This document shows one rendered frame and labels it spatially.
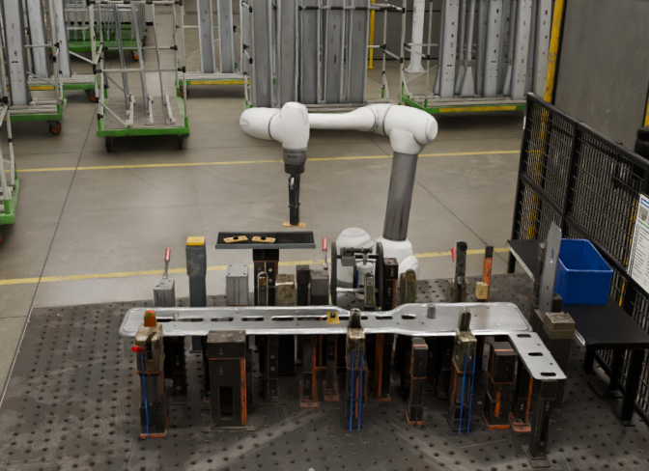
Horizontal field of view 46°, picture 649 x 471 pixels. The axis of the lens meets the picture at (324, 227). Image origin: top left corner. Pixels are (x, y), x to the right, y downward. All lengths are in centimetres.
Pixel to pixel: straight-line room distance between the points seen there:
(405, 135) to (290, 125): 57
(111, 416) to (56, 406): 20
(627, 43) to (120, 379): 333
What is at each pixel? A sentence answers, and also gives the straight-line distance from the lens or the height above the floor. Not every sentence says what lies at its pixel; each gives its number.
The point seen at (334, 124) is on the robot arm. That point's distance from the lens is 297.
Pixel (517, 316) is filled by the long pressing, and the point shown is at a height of 100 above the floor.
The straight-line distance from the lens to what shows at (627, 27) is 480.
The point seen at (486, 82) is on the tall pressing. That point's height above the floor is 50.
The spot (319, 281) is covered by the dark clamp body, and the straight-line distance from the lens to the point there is 273.
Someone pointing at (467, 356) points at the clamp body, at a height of 98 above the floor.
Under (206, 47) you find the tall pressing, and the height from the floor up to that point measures 69.
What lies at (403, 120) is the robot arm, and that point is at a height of 155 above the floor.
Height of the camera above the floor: 220
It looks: 20 degrees down
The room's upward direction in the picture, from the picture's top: 1 degrees clockwise
